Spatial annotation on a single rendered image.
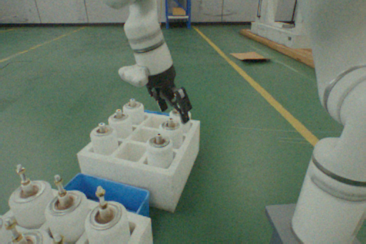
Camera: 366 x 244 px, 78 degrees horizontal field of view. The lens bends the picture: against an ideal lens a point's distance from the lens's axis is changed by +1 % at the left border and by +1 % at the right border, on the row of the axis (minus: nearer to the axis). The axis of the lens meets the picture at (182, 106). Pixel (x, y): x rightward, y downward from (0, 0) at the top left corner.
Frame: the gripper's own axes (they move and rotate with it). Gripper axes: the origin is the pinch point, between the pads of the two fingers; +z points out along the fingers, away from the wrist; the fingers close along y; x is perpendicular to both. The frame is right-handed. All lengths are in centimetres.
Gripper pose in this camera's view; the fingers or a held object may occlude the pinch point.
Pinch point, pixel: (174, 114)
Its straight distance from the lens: 58.3
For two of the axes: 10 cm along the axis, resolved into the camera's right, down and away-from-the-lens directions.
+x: -7.3, 5.5, -4.1
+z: 2.6, 7.7, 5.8
